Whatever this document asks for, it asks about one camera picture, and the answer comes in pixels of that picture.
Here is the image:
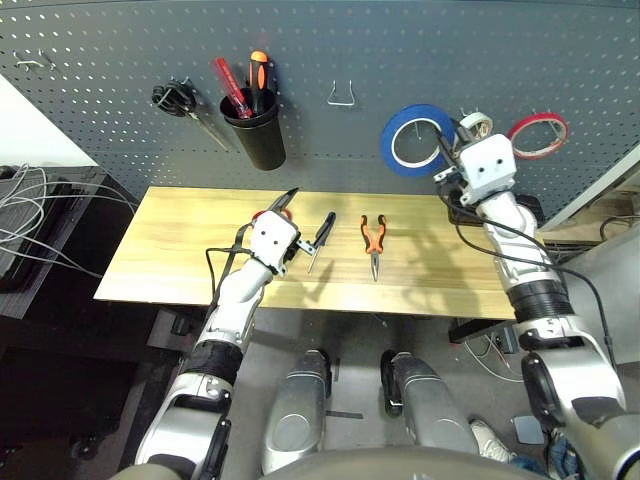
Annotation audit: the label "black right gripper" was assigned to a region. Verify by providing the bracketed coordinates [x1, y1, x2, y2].
[432, 125, 474, 206]

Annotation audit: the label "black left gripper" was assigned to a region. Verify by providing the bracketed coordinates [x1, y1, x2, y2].
[269, 187, 337, 275]

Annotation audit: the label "blue tape roll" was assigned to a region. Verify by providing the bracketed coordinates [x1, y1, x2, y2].
[379, 103, 459, 177]

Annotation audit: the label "orange black needle-nose pliers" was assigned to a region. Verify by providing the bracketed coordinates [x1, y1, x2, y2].
[359, 213, 388, 282]

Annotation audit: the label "dark grey pegboard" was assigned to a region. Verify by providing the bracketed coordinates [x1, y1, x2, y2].
[0, 0, 640, 221]

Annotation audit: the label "white tape roll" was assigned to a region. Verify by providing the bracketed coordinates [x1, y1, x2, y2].
[458, 112, 494, 139]

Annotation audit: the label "red tape roll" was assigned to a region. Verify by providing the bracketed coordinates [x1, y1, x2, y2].
[507, 112, 570, 160]

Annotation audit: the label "black cup holder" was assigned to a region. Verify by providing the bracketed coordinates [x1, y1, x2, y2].
[220, 87, 287, 172]

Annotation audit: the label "black plastic tool case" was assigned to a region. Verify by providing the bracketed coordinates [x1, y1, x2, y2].
[447, 194, 544, 226]

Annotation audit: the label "metal double peg hook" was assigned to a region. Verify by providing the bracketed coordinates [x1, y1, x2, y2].
[533, 105, 564, 146]

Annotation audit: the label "orange black screwdriver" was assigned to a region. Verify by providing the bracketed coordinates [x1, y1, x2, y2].
[247, 49, 270, 115]

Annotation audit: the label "silver left robot leg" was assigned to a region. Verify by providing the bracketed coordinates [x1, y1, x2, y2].
[259, 349, 334, 474]

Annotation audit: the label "silver robot leg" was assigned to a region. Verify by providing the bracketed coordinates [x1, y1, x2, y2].
[259, 349, 334, 474]
[380, 351, 481, 454]

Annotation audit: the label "large white machine housing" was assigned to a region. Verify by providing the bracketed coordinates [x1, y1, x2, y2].
[544, 224, 640, 366]

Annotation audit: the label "silver right robot leg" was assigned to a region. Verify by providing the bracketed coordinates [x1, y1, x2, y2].
[380, 351, 481, 454]

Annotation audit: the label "beige robot torso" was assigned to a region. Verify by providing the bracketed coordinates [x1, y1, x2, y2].
[109, 447, 551, 480]

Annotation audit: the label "black side cabinet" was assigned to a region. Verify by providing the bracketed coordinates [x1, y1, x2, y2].
[0, 164, 139, 321]

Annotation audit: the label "white sneaker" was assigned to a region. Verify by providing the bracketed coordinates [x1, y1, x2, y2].
[469, 418, 516, 464]

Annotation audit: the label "blue jeans leg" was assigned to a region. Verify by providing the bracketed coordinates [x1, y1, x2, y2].
[544, 429, 587, 480]

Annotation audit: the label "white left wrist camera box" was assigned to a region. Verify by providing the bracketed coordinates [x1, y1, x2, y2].
[247, 209, 300, 275]

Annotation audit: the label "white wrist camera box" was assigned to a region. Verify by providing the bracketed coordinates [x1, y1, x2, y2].
[247, 209, 300, 275]
[458, 133, 517, 206]

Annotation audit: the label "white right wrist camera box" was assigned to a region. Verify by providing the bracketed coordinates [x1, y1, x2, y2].
[458, 133, 517, 206]

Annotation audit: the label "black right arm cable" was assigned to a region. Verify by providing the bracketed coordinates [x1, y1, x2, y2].
[439, 194, 620, 372]

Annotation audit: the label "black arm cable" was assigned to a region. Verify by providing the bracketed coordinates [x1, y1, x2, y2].
[205, 224, 257, 311]
[439, 194, 620, 372]

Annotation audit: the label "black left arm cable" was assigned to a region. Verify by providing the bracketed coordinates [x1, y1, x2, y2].
[205, 224, 257, 311]

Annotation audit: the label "wide wire pegboard hook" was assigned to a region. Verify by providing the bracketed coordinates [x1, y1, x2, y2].
[327, 79, 358, 107]

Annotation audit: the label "white pegboard frame post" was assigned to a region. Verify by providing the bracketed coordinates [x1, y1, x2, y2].
[539, 144, 640, 232]

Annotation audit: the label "red handled screwdriver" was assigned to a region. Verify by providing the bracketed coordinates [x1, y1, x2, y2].
[213, 57, 254, 120]

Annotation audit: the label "black handled scissors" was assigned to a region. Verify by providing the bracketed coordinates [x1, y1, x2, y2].
[151, 77, 234, 151]

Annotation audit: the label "black table support bracket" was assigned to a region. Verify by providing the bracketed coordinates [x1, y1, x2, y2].
[448, 319, 519, 354]

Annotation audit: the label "white floor cables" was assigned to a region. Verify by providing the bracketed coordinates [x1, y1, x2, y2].
[464, 329, 524, 384]

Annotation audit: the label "grey cable bundle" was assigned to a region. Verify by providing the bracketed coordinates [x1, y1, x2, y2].
[0, 162, 137, 279]

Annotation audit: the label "small wire scissors hook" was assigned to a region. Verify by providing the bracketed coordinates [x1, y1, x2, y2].
[13, 51, 57, 72]

